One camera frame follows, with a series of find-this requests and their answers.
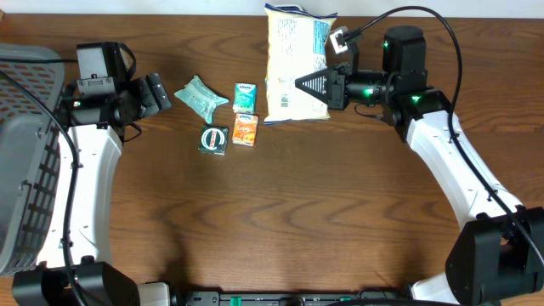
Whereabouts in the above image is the cream snack bag blue trim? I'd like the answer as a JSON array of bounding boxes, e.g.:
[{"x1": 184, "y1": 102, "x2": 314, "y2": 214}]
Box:
[{"x1": 264, "y1": 3, "x2": 337, "y2": 125}]

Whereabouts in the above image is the light teal crinkled packet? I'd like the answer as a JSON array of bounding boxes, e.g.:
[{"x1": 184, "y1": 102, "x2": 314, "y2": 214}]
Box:
[{"x1": 174, "y1": 76, "x2": 229, "y2": 124}]

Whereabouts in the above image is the teal tissue pack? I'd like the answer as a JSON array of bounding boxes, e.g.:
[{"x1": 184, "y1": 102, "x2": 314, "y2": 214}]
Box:
[{"x1": 233, "y1": 83, "x2": 257, "y2": 114}]

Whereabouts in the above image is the dark green square packet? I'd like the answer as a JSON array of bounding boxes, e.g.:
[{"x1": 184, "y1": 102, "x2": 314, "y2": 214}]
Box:
[{"x1": 199, "y1": 125, "x2": 229, "y2": 156}]

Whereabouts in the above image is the orange white tissue pack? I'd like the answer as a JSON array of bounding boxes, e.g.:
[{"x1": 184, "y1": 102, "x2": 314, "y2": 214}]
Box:
[{"x1": 232, "y1": 113, "x2": 258, "y2": 146}]

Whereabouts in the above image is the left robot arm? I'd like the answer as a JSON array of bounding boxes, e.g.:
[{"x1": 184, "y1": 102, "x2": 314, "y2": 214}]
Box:
[{"x1": 1, "y1": 42, "x2": 178, "y2": 305}]

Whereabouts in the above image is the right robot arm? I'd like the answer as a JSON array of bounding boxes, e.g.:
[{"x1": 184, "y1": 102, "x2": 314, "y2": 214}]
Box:
[{"x1": 295, "y1": 25, "x2": 543, "y2": 305}]

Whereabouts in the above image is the grey plastic mesh basket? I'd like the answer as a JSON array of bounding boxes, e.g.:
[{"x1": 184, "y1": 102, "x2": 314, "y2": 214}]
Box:
[{"x1": 1, "y1": 43, "x2": 65, "y2": 277}]

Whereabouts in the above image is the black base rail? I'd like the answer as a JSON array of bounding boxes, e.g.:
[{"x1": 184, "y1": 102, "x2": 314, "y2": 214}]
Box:
[{"x1": 183, "y1": 289, "x2": 405, "y2": 306}]

